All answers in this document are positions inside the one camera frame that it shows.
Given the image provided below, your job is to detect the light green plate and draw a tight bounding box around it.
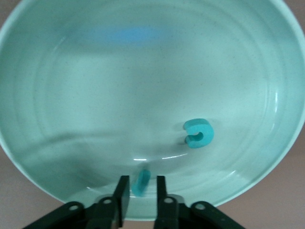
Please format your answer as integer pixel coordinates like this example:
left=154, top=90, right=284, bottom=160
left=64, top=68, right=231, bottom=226
left=0, top=0, right=305, bottom=221

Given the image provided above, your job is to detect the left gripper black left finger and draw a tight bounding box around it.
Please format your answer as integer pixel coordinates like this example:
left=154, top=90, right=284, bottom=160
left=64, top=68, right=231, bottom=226
left=25, top=175, right=131, bottom=229

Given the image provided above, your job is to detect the teal foam letter c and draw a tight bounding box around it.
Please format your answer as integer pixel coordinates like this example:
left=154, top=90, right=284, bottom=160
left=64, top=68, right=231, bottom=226
left=183, top=118, right=214, bottom=149

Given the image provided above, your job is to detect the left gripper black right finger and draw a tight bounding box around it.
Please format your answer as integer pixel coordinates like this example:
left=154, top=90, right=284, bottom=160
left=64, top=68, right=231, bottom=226
left=153, top=176, right=246, bottom=229

